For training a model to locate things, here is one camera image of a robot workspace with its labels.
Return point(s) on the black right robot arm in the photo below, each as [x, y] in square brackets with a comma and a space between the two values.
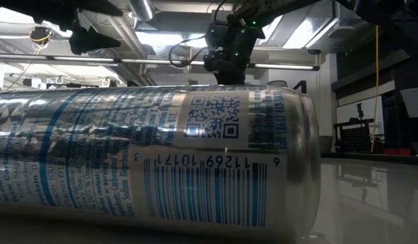
[235, 37]

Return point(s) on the blue silver Red Bull can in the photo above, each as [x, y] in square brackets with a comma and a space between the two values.
[127, 152]

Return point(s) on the grey angled panel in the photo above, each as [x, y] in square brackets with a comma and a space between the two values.
[415, 101]

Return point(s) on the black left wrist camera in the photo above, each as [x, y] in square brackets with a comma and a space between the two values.
[76, 45]

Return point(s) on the white wall board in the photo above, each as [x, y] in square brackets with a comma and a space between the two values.
[347, 112]

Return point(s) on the overhead light bar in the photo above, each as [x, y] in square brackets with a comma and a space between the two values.
[151, 61]

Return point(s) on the black equipment cart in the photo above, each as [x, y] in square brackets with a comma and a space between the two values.
[356, 139]

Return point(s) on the grey bin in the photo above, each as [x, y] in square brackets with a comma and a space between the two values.
[326, 144]

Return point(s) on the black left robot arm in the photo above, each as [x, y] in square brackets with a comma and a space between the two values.
[12, 6]

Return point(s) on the small silver round duct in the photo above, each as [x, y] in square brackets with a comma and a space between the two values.
[142, 8]

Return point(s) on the red crate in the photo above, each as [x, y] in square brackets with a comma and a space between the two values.
[398, 152]

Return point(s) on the ceiling light fixture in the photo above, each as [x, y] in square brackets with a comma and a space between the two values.
[161, 39]

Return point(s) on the grey rectangular air duct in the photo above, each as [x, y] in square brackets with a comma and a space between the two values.
[344, 27]

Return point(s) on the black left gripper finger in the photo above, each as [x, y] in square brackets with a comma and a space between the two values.
[100, 7]
[97, 39]

